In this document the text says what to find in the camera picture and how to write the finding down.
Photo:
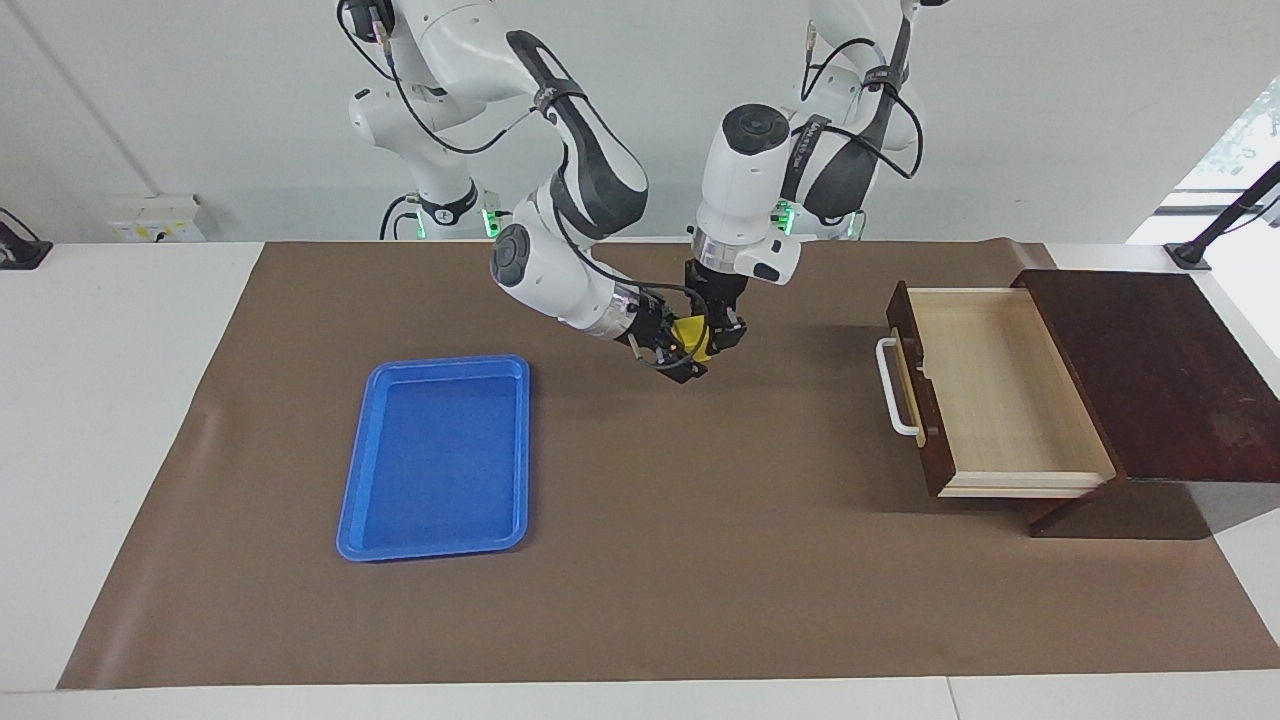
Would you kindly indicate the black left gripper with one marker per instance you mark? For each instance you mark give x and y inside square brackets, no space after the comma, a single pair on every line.
[718,292]

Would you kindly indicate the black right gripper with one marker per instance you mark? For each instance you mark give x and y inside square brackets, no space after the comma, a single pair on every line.
[645,320]

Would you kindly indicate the yellow cube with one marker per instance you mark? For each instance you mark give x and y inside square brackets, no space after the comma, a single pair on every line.
[692,332]

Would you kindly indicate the wooden drawer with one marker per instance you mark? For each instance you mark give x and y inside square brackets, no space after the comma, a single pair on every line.
[1010,400]

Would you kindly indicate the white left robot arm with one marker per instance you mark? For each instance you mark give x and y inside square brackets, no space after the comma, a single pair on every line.
[750,190]

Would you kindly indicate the brown table mat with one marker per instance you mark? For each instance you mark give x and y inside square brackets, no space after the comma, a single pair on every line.
[680,520]

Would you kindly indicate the blue plastic tray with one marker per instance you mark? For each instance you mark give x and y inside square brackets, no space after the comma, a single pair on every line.
[440,460]

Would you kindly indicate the dark wooden cabinet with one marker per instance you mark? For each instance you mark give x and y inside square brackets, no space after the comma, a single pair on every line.
[1180,380]

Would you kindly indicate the black angled stand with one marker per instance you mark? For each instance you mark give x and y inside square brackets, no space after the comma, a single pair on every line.
[1225,218]

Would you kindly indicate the black clamp base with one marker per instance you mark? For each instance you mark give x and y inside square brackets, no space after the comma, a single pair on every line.
[20,250]

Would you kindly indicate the white wall socket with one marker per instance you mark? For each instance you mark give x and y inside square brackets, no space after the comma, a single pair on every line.
[160,218]

